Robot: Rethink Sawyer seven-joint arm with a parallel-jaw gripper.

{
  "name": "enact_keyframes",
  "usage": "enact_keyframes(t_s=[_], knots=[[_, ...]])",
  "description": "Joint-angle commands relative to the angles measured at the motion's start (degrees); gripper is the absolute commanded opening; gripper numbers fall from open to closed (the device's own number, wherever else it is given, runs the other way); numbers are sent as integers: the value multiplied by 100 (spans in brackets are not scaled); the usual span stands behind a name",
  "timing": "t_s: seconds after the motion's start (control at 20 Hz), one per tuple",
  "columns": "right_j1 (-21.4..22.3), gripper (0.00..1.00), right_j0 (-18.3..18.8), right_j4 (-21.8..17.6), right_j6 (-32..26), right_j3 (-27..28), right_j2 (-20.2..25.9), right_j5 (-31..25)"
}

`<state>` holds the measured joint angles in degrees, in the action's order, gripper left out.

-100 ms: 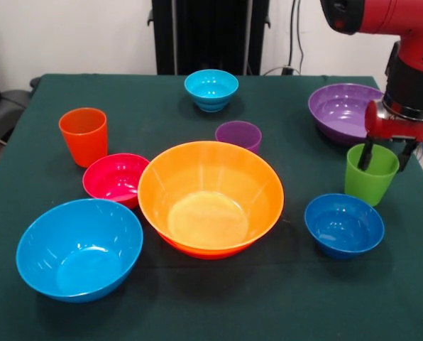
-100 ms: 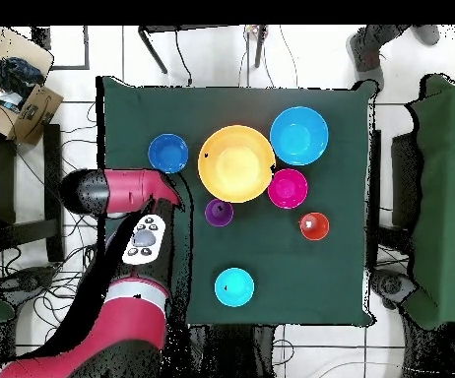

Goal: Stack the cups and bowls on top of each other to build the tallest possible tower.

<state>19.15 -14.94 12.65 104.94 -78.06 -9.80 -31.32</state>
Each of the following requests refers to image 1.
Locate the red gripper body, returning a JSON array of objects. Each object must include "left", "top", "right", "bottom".
[{"left": 364, "top": 99, "right": 423, "bottom": 144}]

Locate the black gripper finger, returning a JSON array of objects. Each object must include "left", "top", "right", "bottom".
[
  {"left": 357, "top": 136, "right": 375, "bottom": 171},
  {"left": 397, "top": 140, "right": 419, "bottom": 173}
]

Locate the green cup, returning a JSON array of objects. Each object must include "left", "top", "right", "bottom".
[{"left": 344, "top": 143, "right": 400, "bottom": 207}]

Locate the purple cup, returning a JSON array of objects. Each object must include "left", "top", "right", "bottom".
[{"left": 214, "top": 121, "right": 263, "bottom": 156}]

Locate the yellow bowl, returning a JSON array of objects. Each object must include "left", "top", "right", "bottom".
[{"left": 137, "top": 141, "right": 285, "bottom": 251}]

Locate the large sky blue bowl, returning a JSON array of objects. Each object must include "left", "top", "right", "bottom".
[{"left": 15, "top": 197, "right": 144, "bottom": 304}]

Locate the purple bowl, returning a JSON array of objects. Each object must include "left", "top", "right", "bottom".
[{"left": 307, "top": 83, "right": 386, "bottom": 146}]

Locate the dark blue bowl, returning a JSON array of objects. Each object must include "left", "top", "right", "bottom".
[{"left": 304, "top": 193, "right": 385, "bottom": 260}]

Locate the small light blue bowl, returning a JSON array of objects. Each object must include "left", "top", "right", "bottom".
[{"left": 184, "top": 69, "right": 240, "bottom": 114}]

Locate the orange bowl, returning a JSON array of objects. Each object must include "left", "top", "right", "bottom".
[{"left": 158, "top": 227, "right": 259, "bottom": 260}]

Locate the dark green table cloth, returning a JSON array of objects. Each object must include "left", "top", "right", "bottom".
[{"left": 0, "top": 73, "right": 423, "bottom": 341}]

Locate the pink bowl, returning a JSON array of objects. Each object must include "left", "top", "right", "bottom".
[{"left": 82, "top": 153, "right": 150, "bottom": 210}]

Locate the orange cup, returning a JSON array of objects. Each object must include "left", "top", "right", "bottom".
[{"left": 57, "top": 107, "right": 109, "bottom": 168}]

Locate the black power cable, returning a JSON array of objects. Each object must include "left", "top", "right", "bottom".
[{"left": 263, "top": 0, "right": 304, "bottom": 76}]

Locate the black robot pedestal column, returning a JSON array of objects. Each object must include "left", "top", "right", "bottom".
[{"left": 147, "top": 0, "right": 271, "bottom": 76}]

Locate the black pedestal leg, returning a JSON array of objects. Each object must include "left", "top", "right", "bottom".
[{"left": 0, "top": 77, "right": 42, "bottom": 143}]

